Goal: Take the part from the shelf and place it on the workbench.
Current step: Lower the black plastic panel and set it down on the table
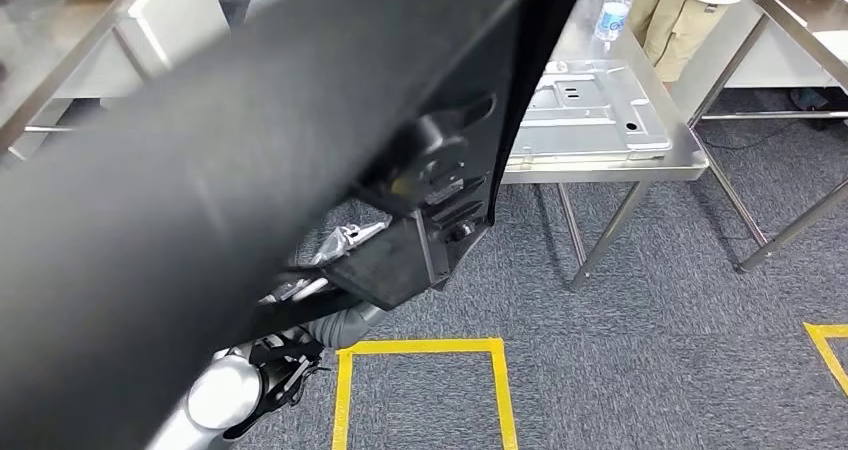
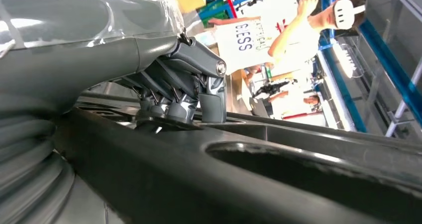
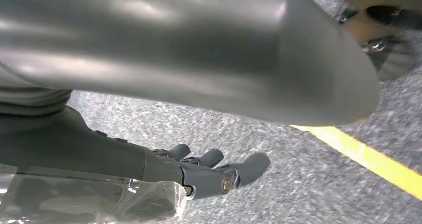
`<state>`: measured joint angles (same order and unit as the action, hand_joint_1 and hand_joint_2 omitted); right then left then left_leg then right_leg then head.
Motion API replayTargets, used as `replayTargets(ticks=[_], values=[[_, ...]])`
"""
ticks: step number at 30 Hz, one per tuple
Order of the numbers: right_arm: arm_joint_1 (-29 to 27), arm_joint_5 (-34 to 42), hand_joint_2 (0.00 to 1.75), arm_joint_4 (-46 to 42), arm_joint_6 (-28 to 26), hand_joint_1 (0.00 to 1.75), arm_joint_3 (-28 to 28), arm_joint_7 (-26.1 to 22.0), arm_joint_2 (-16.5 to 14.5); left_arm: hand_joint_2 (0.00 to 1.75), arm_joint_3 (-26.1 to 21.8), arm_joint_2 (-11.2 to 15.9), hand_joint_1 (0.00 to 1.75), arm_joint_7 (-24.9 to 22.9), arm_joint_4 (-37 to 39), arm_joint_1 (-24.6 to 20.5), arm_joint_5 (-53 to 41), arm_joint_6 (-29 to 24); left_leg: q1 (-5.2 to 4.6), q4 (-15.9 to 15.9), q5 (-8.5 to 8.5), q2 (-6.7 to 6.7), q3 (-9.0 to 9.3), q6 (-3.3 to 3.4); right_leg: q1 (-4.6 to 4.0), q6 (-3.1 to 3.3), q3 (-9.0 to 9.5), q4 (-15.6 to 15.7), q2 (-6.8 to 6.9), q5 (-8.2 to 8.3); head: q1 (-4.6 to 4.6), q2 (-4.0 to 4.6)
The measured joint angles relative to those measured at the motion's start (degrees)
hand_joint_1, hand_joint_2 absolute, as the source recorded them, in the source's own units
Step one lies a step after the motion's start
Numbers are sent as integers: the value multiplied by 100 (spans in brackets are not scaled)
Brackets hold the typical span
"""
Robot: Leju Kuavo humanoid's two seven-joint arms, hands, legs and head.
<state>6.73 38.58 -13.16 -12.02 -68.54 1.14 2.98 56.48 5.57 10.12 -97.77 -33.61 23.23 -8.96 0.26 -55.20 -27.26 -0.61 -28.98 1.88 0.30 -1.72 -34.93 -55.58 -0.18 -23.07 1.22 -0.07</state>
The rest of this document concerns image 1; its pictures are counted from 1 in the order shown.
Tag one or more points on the yellow floor tape outline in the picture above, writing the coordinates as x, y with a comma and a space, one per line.
825, 354
503, 394

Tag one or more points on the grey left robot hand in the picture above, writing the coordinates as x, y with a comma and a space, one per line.
344, 235

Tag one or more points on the stainless steel workbench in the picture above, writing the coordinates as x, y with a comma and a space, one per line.
583, 43
40, 43
802, 16

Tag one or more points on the person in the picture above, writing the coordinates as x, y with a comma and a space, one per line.
682, 23

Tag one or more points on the dark shoe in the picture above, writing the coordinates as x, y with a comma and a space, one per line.
818, 102

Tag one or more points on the clear water bottle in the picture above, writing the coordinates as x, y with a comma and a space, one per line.
613, 10

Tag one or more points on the black plastic panel part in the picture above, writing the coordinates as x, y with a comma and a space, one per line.
199, 169

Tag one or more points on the stamped silver metal plate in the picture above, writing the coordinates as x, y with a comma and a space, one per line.
590, 116

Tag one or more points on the white panel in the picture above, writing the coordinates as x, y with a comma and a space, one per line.
702, 63
179, 16

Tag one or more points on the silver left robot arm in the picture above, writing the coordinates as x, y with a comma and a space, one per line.
222, 394

